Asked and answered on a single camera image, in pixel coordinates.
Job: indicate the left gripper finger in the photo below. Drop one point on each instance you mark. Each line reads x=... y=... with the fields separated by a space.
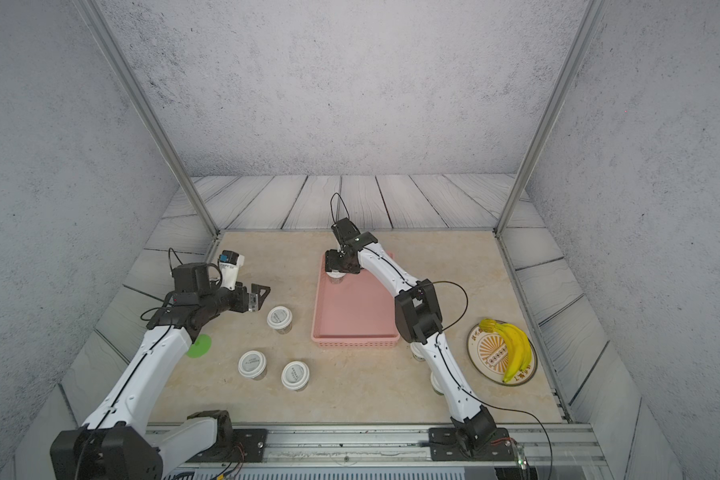
x=260 y=292
x=253 y=306

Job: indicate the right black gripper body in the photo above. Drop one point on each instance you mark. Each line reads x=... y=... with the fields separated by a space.
x=336 y=260

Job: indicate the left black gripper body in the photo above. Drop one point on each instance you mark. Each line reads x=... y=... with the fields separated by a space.
x=236 y=299

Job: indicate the yogurt cup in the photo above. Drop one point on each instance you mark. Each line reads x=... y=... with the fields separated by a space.
x=336 y=277
x=295 y=375
x=252 y=365
x=435 y=385
x=280 y=319
x=416 y=352

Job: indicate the pink perforated plastic basket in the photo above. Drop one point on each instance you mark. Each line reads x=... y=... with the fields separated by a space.
x=356 y=311

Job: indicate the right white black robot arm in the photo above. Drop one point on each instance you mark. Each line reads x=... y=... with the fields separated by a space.
x=418 y=319

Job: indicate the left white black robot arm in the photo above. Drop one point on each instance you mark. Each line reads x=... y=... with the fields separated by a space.
x=111 y=443

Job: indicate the green plastic cup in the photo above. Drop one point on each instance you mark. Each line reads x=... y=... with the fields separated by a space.
x=200 y=347

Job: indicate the orange patterned plate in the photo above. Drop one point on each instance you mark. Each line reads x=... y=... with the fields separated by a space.
x=489 y=354

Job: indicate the yellow banana bunch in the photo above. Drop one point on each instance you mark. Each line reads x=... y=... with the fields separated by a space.
x=518 y=346

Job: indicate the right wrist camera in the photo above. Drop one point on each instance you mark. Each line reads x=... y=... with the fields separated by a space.
x=345 y=231

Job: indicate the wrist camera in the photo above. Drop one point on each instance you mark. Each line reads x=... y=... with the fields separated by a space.
x=345 y=231
x=229 y=263

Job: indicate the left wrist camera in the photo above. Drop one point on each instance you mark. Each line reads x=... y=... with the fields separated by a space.
x=229 y=263

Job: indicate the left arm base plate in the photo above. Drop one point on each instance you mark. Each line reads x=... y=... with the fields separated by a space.
x=238 y=445

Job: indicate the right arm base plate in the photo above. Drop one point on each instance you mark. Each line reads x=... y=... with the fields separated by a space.
x=449 y=444

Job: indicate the aluminium front rail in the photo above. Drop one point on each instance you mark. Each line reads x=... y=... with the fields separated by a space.
x=396 y=451

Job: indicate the left aluminium frame post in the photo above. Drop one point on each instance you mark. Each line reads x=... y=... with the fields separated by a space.
x=107 y=43

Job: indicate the aluminium frame post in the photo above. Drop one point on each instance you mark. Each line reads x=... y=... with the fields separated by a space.
x=107 y=43
x=565 y=78

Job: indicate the right aluminium frame post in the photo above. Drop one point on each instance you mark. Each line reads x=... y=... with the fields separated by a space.
x=565 y=78

